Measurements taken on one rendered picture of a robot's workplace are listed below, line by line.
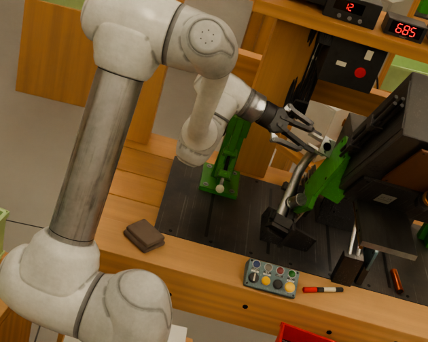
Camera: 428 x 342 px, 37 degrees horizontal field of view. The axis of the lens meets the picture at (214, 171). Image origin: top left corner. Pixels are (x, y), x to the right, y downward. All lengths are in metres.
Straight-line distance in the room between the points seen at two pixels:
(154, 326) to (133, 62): 0.54
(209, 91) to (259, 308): 0.66
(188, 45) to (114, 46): 0.15
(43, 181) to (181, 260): 1.75
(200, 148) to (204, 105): 0.21
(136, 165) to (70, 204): 0.83
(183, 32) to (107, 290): 0.55
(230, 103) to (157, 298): 0.69
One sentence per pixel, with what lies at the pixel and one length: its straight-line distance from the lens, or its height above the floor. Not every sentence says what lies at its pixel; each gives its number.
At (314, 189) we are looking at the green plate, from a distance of 1.93.
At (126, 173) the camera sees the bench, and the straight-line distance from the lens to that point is 2.16.
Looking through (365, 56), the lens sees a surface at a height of 1.46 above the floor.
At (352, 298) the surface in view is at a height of 0.90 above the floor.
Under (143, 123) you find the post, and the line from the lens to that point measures 2.28.
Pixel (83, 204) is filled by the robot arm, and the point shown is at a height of 1.26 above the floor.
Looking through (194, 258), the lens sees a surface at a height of 0.90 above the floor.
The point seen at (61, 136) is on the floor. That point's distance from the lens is 3.86.
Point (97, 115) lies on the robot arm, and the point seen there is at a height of 1.43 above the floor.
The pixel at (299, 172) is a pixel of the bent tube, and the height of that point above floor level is 1.08.
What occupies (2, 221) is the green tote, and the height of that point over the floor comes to 0.95.
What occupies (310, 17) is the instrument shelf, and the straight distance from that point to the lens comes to 1.94.
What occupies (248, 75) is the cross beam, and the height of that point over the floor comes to 1.21.
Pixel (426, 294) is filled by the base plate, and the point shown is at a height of 0.90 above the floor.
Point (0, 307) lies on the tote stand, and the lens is 1.80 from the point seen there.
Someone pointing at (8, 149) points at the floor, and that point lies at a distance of 3.70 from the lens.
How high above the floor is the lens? 2.14
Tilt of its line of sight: 33 degrees down
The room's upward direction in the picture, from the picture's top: 18 degrees clockwise
